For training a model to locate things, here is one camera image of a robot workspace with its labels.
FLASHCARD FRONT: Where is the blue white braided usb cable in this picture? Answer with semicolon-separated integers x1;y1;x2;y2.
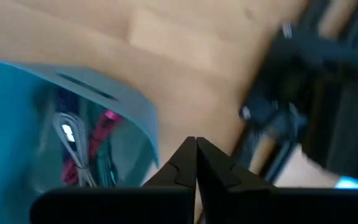
52;111;98;188

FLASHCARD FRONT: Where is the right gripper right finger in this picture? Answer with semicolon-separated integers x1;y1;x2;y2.
196;136;358;224

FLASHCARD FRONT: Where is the magenta braided usb cable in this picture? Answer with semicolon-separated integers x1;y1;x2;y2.
61;108;124;186

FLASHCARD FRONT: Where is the light blue plastic bin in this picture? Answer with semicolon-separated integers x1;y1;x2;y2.
0;59;160;224

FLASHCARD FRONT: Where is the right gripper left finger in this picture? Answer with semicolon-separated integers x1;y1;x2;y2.
29;136;197;224

